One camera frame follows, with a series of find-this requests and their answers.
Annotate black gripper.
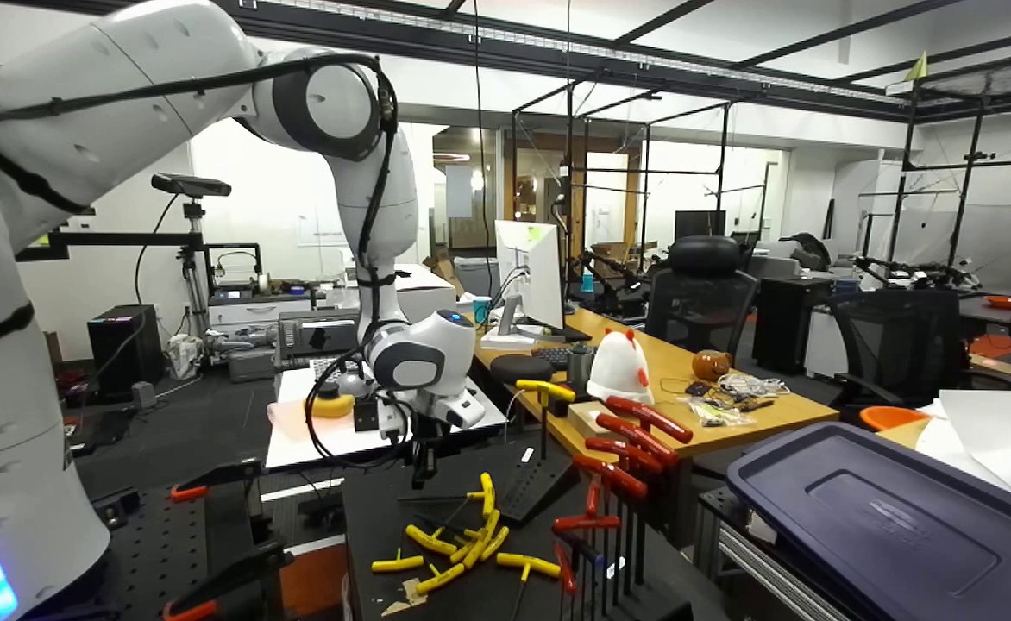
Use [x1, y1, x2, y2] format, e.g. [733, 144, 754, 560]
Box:
[376, 387, 451, 488]

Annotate small yellow curved item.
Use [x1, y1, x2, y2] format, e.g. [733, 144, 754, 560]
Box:
[307, 388, 359, 419]

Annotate black wedge hex key stand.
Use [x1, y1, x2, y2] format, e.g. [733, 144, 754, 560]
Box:
[488, 426, 587, 530]

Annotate white flat board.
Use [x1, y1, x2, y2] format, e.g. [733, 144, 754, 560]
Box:
[262, 363, 511, 477]

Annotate tan cardboard scrap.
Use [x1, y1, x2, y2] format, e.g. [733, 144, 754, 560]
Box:
[378, 588, 436, 621]

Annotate grey equipment box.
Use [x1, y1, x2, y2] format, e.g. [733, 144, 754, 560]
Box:
[277, 312, 364, 366]

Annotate tan flat box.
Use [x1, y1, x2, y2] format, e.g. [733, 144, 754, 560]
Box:
[566, 397, 622, 441]

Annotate black cylindrical cup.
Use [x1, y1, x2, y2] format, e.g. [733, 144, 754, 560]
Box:
[563, 339, 599, 397]

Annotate white dome-shaped cover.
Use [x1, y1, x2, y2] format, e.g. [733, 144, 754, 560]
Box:
[583, 327, 660, 405]

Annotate white computer monitor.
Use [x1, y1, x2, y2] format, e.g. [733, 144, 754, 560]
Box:
[484, 216, 570, 359]

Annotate wooden desk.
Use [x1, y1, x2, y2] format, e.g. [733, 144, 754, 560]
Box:
[474, 299, 844, 464]

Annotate orange-brown ball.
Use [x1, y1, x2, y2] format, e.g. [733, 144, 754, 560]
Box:
[690, 343, 733, 387]

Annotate clear bag of parts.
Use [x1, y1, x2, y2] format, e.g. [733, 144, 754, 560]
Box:
[684, 366, 788, 435]

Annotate black padded office chair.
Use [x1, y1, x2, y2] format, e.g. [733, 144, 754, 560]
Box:
[643, 231, 761, 359]

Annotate black speaker box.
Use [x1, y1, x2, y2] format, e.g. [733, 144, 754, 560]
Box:
[82, 299, 169, 403]

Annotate orange plate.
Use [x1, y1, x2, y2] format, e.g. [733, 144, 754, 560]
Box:
[855, 400, 932, 435]

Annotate dark blue bin lid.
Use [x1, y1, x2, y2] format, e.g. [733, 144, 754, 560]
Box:
[723, 417, 1011, 621]

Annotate black mesh office chair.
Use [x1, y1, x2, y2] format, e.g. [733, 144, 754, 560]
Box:
[829, 282, 975, 405]

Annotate white papers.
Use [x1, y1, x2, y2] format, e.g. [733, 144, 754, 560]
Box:
[877, 379, 1011, 518]

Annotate black clamp orange handle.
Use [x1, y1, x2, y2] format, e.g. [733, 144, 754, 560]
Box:
[157, 535, 288, 621]
[164, 454, 288, 509]

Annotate black frame device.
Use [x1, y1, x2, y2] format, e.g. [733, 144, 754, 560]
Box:
[201, 238, 270, 308]

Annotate black camera on stand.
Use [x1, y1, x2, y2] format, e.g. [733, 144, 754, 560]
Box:
[149, 169, 239, 347]

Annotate black horizontal mount bar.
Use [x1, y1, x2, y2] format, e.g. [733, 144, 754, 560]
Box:
[12, 224, 207, 266]

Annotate black overhead frame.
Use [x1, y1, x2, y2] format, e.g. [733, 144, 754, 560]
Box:
[17, 0, 1011, 128]

